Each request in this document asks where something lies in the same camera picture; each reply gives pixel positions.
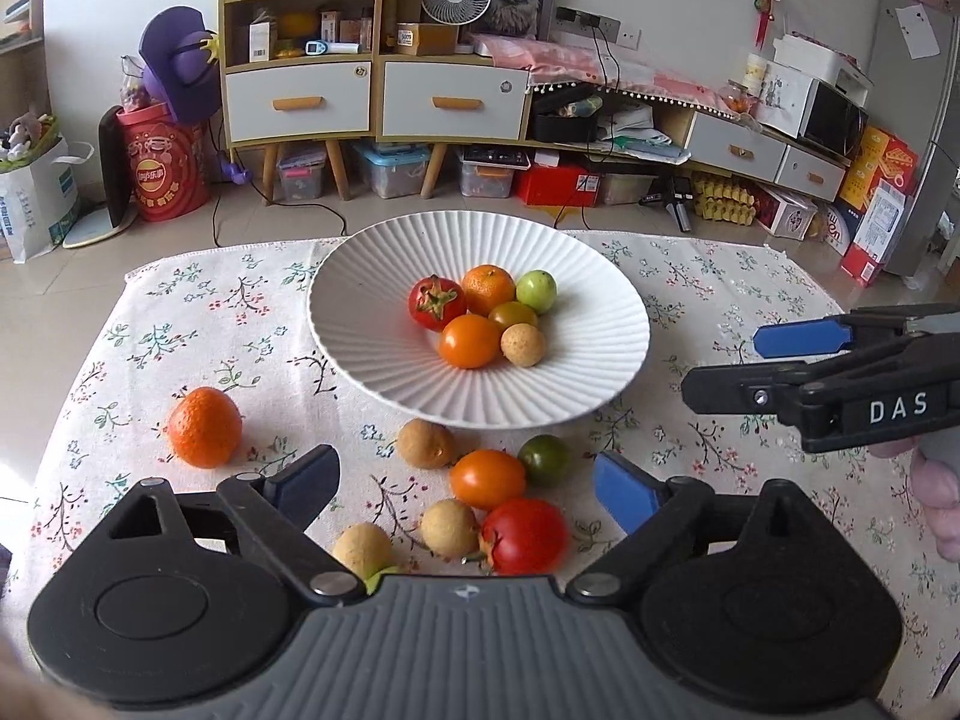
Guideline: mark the brown cardboard box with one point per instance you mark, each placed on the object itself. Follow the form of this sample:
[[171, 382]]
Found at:
[[435, 39]]

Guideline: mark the black case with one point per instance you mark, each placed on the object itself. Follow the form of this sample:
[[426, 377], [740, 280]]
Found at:
[[562, 127]]

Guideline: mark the dark green tomato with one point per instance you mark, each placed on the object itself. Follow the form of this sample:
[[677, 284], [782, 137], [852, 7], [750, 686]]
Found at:
[[545, 457]]

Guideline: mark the clear plastic tub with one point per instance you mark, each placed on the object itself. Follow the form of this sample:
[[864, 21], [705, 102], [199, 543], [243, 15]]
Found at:
[[626, 189]]

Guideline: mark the white red printed box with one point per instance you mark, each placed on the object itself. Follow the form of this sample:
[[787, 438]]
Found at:
[[787, 214]]

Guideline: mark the mandarin orange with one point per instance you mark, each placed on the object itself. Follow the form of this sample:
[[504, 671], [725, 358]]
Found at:
[[487, 286], [204, 427]]

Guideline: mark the white microwave oven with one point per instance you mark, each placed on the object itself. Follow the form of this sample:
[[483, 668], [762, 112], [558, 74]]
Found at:
[[832, 120]]

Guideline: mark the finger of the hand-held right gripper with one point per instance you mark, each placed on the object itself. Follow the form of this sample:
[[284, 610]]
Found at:
[[735, 390], [795, 339]]

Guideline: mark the tall wooden shelf cabinet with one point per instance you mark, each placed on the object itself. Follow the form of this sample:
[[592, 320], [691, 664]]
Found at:
[[271, 172]]

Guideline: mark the clear glass jar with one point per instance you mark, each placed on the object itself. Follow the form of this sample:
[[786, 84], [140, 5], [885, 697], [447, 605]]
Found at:
[[739, 101]]

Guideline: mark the blue lid storage box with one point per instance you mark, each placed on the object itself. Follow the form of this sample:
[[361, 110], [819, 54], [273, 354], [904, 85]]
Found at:
[[390, 172]]

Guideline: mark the purple toy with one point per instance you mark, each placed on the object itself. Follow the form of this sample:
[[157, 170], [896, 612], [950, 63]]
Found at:
[[238, 174]]

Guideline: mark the black handheld tripod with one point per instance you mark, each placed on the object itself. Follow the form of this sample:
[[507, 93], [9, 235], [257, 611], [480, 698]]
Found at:
[[681, 210]]

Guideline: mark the round printed bag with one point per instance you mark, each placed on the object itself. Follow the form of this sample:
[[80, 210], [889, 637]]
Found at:
[[836, 229]]

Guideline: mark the black flat panel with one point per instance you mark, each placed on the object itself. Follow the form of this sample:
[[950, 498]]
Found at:
[[112, 165]]

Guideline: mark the white flat box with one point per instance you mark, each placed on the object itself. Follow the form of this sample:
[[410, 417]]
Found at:
[[817, 56]]

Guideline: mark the white paper note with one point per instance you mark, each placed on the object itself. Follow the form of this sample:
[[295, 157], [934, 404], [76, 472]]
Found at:
[[916, 30]]

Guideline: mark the pink tasselled cloth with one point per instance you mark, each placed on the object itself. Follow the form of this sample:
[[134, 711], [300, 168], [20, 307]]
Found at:
[[570, 60]]

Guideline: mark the orange printed box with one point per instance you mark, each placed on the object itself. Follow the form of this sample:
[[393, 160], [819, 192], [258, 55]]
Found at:
[[352, 31]]

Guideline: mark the yellow round object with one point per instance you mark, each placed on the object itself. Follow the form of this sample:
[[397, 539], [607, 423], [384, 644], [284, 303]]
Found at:
[[294, 26]]

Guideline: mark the pale round base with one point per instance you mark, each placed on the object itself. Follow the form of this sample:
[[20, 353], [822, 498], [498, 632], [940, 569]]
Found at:
[[90, 229]]

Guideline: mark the yellow egg tray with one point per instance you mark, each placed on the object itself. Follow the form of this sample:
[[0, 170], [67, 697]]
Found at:
[[720, 199]]

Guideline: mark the white paper bag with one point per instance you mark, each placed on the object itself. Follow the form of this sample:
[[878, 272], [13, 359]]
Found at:
[[37, 202]]

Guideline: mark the green jujube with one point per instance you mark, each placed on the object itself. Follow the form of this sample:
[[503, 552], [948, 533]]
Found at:
[[536, 291], [379, 577]]

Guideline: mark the clear storage box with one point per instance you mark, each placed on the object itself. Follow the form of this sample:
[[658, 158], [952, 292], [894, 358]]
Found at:
[[300, 176]]

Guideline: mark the grey refrigerator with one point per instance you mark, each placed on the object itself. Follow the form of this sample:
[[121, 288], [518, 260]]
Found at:
[[915, 127]]

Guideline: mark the red yellow carton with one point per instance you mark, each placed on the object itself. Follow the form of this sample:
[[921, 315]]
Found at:
[[877, 165]]

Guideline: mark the purple hat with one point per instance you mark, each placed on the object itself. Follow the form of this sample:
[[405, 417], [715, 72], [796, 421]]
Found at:
[[176, 37]]

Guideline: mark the red snack bucket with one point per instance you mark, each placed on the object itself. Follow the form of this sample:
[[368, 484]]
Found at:
[[161, 180]]

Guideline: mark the white bag pile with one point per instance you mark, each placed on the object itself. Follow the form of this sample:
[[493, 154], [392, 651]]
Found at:
[[645, 136]]

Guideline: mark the floral tablecloth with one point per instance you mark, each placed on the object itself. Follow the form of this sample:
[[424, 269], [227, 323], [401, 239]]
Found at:
[[187, 315]]

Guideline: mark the small white drawer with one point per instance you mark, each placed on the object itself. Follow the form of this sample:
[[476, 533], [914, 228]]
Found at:
[[712, 135], [795, 169]]

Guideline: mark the white blue thermometer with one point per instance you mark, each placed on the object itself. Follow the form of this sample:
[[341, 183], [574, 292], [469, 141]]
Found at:
[[319, 47]]

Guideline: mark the red tomato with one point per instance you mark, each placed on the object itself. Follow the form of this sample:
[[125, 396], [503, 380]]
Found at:
[[525, 536], [439, 307]]

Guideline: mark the person's right hand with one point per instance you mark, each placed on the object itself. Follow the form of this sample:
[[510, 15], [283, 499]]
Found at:
[[941, 502]]

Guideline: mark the white wall socket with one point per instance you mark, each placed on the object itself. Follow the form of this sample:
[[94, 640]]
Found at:
[[630, 37]]

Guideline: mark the white printed cup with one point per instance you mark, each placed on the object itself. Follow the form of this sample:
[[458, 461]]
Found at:
[[756, 73]]

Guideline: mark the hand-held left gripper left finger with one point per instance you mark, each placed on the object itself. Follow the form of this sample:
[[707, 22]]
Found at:
[[304, 480]]

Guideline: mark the short wooden drawer cabinet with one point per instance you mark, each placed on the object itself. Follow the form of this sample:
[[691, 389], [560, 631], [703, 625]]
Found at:
[[435, 169]]

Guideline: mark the long low wooden cabinet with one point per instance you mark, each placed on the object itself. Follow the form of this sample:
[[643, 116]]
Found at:
[[675, 127]]

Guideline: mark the black lid storage box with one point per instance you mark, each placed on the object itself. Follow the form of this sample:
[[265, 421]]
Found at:
[[487, 176]]

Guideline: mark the plush toys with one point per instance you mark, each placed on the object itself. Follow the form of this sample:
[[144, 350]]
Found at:
[[26, 131]]

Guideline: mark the orange tomato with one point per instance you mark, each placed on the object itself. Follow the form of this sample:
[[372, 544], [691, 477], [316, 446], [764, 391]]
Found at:
[[487, 478], [470, 341]]

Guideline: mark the white ribbed plate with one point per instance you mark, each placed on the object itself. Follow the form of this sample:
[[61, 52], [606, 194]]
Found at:
[[570, 382]]

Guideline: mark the red white carton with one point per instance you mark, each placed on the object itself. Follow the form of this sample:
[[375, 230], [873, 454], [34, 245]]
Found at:
[[874, 240]]

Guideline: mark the white upright carton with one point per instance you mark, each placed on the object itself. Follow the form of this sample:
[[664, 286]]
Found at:
[[261, 41]]

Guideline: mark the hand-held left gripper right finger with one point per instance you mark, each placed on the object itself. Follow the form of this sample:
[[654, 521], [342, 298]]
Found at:
[[626, 484]]

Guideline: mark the olive yellow tomato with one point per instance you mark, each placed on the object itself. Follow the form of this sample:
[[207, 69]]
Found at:
[[512, 313]]

